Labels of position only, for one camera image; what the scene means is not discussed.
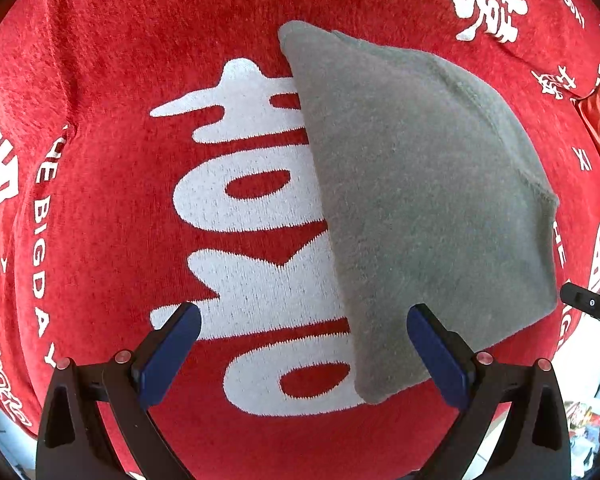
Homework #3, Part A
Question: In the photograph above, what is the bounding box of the grey fleece garment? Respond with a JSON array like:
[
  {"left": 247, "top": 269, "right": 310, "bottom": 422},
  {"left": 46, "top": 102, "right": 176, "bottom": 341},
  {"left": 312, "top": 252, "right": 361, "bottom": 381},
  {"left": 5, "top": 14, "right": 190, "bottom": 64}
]
[{"left": 277, "top": 20, "right": 561, "bottom": 406}]

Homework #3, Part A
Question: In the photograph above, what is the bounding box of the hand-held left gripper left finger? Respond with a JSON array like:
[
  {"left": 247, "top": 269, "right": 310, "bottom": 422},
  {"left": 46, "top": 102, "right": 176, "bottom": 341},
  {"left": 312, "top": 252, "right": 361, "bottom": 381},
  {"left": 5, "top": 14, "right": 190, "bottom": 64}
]
[{"left": 35, "top": 302, "right": 202, "bottom": 480}]

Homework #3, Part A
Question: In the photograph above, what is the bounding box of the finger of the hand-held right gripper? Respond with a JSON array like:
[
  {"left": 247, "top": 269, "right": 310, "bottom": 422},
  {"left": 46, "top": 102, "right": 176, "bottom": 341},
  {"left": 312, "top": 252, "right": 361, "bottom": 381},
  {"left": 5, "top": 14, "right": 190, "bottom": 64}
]
[{"left": 559, "top": 282, "right": 600, "bottom": 331}]

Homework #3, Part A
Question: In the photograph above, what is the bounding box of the red printed blanket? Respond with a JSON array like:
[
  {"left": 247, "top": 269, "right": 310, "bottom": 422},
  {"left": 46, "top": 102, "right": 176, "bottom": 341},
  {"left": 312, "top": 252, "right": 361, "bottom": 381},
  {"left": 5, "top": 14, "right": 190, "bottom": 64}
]
[{"left": 0, "top": 0, "right": 600, "bottom": 480}]

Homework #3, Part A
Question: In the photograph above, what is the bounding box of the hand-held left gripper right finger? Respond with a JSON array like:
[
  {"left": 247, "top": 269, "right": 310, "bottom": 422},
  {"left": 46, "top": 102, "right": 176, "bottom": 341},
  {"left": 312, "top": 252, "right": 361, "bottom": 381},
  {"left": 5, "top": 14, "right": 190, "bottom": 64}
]
[{"left": 406, "top": 303, "right": 572, "bottom": 480}]

